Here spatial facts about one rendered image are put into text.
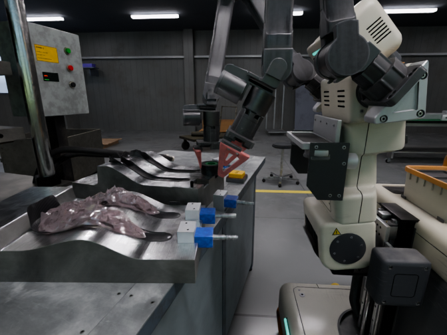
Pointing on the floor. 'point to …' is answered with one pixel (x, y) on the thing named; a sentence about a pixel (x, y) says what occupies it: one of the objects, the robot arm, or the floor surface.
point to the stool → (281, 164)
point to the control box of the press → (50, 82)
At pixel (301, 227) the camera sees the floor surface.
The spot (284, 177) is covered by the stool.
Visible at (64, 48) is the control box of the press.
